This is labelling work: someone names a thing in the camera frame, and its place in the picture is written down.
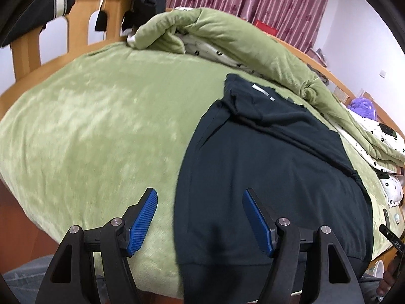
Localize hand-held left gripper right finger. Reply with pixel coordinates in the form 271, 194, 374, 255
242, 189, 364, 304

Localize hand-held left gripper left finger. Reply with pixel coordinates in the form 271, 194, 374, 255
35, 188, 159, 304

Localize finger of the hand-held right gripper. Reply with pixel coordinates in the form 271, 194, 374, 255
379, 225, 405, 254

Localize black sweatshirt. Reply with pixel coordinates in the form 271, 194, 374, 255
173, 73, 374, 304

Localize person's right hand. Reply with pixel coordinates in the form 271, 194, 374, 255
378, 272, 396, 295

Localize white flower-print pillow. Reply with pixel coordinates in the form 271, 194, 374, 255
376, 169, 405, 208

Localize person's jeans legs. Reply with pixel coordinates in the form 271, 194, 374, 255
0, 253, 105, 304

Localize purple plush toy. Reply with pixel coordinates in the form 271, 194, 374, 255
346, 98, 378, 121

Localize pile of boxes and clutter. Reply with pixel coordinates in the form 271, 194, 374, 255
305, 47, 330, 67

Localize green flower-lined quilt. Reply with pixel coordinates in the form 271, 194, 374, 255
127, 7, 405, 173

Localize red chair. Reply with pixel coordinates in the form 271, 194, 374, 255
254, 20, 279, 35

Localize maroon flower curtain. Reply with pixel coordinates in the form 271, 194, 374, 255
165, 0, 331, 53

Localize black white-striped garment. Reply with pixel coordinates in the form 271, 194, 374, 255
0, 0, 76, 48

